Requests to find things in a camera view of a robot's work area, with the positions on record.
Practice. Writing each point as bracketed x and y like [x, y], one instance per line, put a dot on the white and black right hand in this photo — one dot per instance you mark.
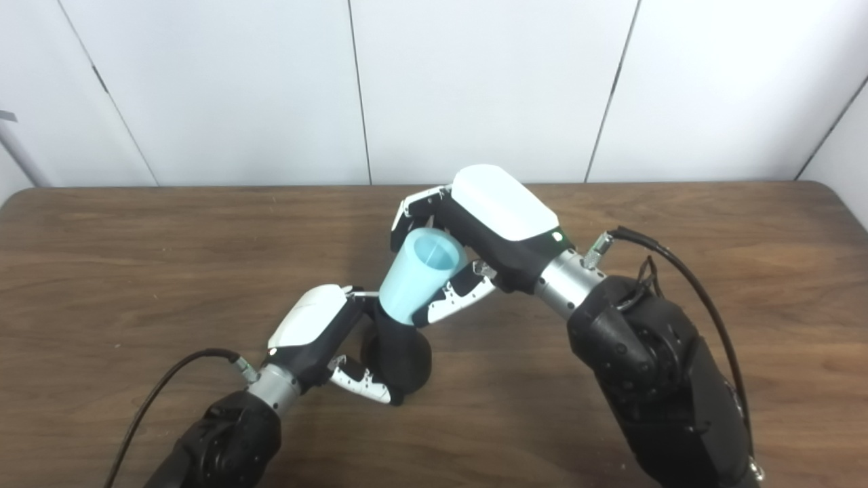
[502, 203]

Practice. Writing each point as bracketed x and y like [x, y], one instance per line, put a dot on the white and black left hand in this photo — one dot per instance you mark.
[305, 318]

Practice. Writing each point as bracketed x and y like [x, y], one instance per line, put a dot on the black flared nozzle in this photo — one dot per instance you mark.
[403, 359]

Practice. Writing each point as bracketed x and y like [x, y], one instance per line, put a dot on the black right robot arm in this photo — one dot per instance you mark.
[651, 366]

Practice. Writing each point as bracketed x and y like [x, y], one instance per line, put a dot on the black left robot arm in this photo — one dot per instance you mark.
[230, 434]

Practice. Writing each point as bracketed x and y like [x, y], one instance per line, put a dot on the white wall corner trim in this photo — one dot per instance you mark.
[24, 159]

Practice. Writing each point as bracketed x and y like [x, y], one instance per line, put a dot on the small grey wall label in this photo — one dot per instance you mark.
[7, 116]

